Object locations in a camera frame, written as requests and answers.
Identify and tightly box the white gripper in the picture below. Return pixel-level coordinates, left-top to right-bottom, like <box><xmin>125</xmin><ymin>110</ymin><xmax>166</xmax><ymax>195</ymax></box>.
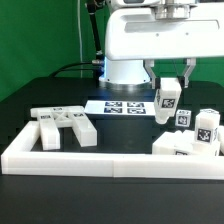
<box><xmin>105</xmin><ymin>3</ymin><xmax>224</xmax><ymax>89</ymax></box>

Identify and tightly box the white chair seat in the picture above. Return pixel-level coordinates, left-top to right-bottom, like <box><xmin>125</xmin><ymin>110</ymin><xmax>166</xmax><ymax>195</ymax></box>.
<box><xmin>152</xmin><ymin>130</ymin><xmax>220</xmax><ymax>156</ymax></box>

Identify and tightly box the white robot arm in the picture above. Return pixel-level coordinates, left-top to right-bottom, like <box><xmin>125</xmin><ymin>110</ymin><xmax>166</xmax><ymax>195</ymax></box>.
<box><xmin>86</xmin><ymin>0</ymin><xmax>224</xmax><ymax>88</ymax></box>

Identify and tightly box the white tagged cube left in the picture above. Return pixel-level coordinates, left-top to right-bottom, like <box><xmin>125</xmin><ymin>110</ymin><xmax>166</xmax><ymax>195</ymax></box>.
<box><xmin>175</xmin><ymin>109</ymin><xmax>191</xmax><ymax>127</ymax></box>

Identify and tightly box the white tagged cube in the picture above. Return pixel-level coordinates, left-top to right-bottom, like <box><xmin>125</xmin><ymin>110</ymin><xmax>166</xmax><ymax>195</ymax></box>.
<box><xmin>200</xmin><ymin>108</ymin><xmax>219</xmax><ymax>114</ymax></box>
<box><xmin>175</xmin><ymin>109</ymin><xmax>191</xmax><ymax>127</ymax></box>

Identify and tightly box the white tagged cube right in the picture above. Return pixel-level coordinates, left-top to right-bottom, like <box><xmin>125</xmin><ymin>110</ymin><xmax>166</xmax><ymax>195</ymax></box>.
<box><xmin>200</xmin><ymin>108</ymin><xmax>219</xmax><ymax>114</ymax></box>

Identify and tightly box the white part at right edge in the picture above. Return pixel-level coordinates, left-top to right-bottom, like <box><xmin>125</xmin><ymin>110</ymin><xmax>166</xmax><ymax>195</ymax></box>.
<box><xmin>218</xmin><ymin>125</ymin><xmax>224</xmax><ymax>154</ymax></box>

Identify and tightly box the white marker sheet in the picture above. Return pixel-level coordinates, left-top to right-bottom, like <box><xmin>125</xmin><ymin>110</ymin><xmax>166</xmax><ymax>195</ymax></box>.
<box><xmin>84</xmin><ymin>100</ymin><xmax>155</xmax><ymax>116</ymax></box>

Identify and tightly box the black cable bundle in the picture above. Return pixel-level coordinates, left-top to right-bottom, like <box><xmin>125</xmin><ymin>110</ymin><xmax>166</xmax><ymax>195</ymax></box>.
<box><xmin>49</xmin><ymin>0</ymin><xmax>107</xmax><ymax>78</ymax></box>

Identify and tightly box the white thin cable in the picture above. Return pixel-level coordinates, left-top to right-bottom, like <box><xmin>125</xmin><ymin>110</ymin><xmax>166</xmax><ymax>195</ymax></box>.
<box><xmin>77</xmin><ymin>0</ymin><xmax>84</xmax><ymax>79</ymax></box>

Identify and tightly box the white chair back frame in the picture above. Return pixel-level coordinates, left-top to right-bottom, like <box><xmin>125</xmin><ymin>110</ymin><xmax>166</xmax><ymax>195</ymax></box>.
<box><xmin>30</xmin><ymin>106</ymin><xmax>97</xmax><ymax>150</ymax></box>

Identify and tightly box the white U-shaped boundary frame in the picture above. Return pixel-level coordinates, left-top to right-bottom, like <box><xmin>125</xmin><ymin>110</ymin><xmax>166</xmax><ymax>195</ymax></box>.
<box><xmin>1</xmin><ymin>121</ymin><xmax>224</xmax><ymax>180</ymax></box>

